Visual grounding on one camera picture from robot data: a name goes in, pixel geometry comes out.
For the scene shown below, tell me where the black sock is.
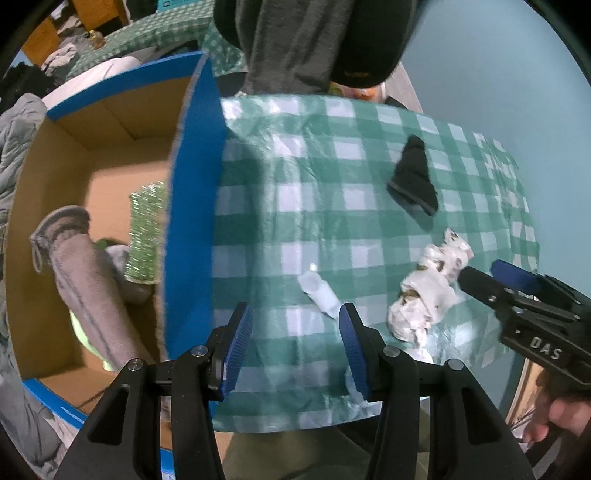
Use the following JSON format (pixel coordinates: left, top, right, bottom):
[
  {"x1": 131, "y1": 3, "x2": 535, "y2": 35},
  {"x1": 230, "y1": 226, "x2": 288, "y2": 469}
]
[{"x1": 387, "y1": 135, "x2": 439, "y2": 217}]

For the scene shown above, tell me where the lime green cloth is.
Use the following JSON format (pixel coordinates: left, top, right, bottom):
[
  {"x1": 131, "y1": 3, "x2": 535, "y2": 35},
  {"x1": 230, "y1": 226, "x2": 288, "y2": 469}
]
[{"x1": 68, "y1": 308, "x2": 116, "y2": 374}]

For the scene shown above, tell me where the green glitter cloth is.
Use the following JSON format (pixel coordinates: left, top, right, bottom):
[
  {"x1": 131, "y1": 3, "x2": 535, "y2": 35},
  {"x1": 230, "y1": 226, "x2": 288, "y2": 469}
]
[{"x1": 125, "y1": 181, "x2": 168, "y2": 285}]

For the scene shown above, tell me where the taupe fleece sock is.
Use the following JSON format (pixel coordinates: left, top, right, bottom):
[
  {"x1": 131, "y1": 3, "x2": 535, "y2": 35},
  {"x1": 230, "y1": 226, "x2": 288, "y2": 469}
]
[{"x1": 29, "y1": 205, "x2": 156, "y2": 371}]

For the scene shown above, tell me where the person's right hand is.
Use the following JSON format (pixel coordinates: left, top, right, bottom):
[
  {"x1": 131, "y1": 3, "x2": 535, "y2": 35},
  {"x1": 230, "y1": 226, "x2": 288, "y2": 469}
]
[{"x1": 522, "y1": 371, "x2": 590, "y2": 445}]

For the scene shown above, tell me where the small white plastic scrap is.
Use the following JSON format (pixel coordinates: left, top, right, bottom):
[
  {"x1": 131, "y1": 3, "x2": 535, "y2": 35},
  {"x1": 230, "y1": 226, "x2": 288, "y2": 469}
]
[{"x1": 297, "y1": 270, "x2": 342, "y2": 319}]

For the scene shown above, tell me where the green checkered tablecloth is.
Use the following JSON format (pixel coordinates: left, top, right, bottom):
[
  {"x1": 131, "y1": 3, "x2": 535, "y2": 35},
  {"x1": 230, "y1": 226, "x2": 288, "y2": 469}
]
[{"x1": 212, "y1": 95, "x2": 540, "y2": 433}]

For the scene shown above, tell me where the orange snack bag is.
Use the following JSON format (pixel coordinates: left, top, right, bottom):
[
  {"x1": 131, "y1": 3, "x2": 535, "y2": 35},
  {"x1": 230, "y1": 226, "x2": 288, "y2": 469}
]
[{"x1": 341, "y1": 84, "x2": 387, "y2": 104}]

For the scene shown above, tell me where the blue cardboard box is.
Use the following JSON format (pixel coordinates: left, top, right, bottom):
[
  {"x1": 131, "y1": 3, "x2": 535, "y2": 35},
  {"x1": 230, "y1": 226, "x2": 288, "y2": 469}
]
[{"x1": 5, "y1": 51, "x2": 230, "y2": 467}]

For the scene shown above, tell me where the black office chair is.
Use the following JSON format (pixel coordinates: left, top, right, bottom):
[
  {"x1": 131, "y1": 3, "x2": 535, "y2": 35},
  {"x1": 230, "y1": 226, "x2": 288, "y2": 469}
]
[{"x1": 213, "y1": 0, "x2": 425, "y2": 95}]

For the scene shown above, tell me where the dark grey towel on chair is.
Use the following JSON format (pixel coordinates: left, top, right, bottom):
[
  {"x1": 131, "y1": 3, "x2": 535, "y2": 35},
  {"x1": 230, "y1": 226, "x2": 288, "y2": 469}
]
[{"x1": 235, "y1": 0, "x2": 353, "y2": 94}]

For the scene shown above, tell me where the bed with white sheet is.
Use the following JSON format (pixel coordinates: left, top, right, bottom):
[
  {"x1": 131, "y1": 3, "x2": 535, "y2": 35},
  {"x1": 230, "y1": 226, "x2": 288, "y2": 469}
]
[{"x1": 42, "y1": 56, "x2": 141, "y2": 110}]

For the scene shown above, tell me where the grey quilted jacket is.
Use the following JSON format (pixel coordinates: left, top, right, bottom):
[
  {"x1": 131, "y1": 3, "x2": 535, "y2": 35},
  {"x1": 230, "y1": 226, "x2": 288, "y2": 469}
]
[{"x1": 0, "y1": 93, "x2": 47, "y2": 225}]

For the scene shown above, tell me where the far table green checkered cloth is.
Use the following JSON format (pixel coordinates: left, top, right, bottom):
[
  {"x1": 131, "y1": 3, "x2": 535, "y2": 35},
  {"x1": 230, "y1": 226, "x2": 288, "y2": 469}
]
[{"x1": 66, "y1": 1, "x2": 246, "y2": 80}]

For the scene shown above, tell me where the grey clothes heap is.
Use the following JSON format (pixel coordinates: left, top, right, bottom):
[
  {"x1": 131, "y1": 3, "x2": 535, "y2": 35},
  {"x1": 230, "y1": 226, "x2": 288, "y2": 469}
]
[{"x1": 40, "y1": 42, "x2": 79, "y2": 77}]

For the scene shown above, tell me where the yellow bottle on far table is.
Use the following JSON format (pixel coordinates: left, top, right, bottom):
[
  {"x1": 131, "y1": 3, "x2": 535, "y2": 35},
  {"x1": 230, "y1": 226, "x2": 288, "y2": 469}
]
[{"x1": 88, "y1": 30, "x2": 106, "y2": 50}]

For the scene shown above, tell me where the wooden wardrobe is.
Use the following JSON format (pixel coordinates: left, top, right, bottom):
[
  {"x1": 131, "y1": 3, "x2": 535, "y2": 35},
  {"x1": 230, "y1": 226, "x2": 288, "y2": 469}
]
[{"x1": 20, "y1": 0, "x2": 129, "y2": 67}]

